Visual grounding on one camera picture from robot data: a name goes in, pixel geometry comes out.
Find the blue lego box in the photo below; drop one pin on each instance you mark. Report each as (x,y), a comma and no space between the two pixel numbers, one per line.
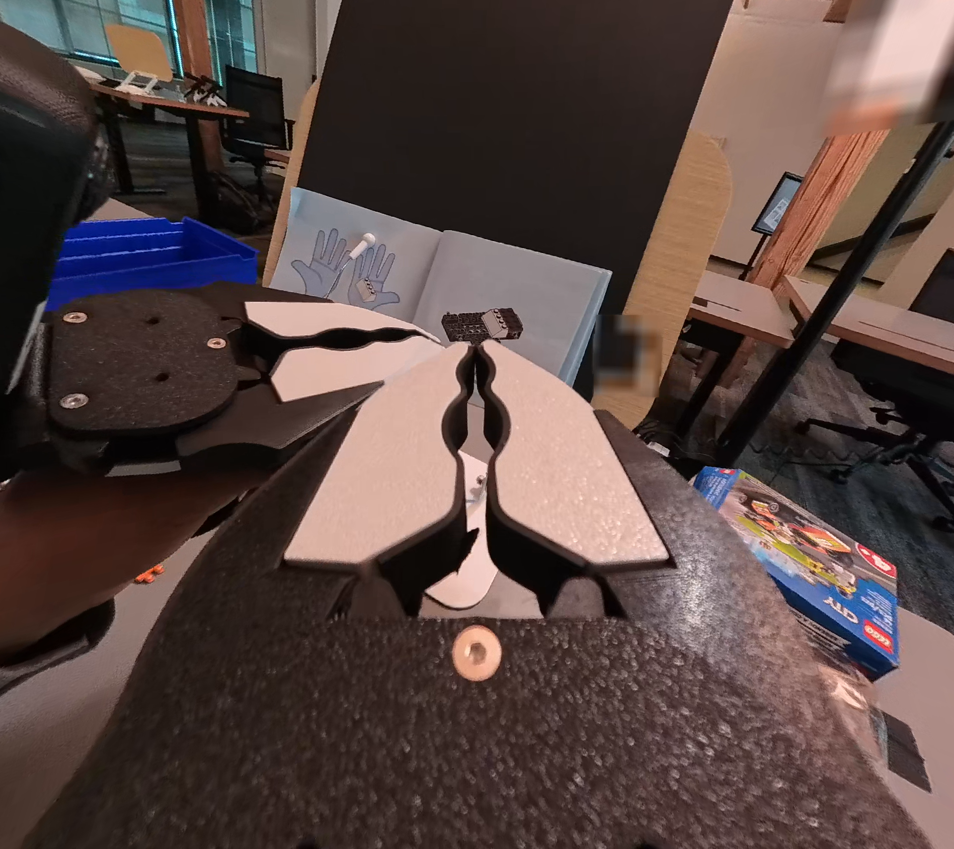
(813,566)

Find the small computer monitor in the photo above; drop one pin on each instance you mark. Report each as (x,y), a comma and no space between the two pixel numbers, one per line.
(777,204)

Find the black tripod pole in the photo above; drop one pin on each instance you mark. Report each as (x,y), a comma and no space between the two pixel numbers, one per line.
(835,283)

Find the lego instruction booklet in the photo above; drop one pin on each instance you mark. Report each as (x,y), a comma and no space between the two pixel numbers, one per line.
(552,290)

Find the black office chair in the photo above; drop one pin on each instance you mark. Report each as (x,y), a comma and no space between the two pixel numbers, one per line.
(257,116)
(910,402)

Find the clear plastic bag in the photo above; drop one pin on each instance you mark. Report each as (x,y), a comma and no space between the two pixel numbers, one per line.
(895,730)

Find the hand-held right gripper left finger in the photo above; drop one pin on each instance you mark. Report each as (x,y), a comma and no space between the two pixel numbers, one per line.
(373,491)

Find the blue plastic bin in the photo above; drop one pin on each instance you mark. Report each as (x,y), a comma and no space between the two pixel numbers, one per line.
(149,260)

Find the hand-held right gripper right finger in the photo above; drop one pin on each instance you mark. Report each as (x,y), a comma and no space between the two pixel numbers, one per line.
(574,491)

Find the pile of lego pieces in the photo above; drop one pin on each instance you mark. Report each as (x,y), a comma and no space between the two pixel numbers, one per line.
(148,576)

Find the white book stand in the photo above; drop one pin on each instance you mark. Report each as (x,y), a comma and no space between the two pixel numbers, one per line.
(522,74)

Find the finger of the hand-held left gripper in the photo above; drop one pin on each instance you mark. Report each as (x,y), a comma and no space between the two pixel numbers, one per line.
(343,369)
(336,320)

